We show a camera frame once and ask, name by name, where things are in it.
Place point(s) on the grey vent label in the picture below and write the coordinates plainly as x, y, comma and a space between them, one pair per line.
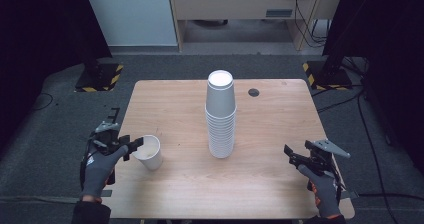
279, 13

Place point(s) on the person's right hand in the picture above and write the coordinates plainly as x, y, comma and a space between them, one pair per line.
325, 194

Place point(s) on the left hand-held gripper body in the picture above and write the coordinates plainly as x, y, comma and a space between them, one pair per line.
106, 140

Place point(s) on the striped black stand base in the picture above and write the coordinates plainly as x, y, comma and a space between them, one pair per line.
328, 80
106, 79

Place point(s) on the black round table grommet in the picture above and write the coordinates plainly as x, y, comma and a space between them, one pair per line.
253, 92

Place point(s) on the stack of white paper cups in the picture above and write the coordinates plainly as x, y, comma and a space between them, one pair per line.
220, 127

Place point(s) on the white panel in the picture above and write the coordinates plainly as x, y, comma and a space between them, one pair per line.
133, 14

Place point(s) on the person's left hand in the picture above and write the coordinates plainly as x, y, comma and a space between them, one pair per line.
98, 174

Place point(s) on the beige wooden desk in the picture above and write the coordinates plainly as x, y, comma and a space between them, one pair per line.
233, 4

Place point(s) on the black curtain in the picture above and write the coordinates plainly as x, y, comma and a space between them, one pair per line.
393, 67
40, 50

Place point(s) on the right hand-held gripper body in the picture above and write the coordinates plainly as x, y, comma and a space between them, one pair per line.
321, 162

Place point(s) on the black stand post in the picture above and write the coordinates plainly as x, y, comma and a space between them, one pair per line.
335, 60
91, 60

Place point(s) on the single white paper cup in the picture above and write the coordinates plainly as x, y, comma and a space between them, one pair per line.
151, 157

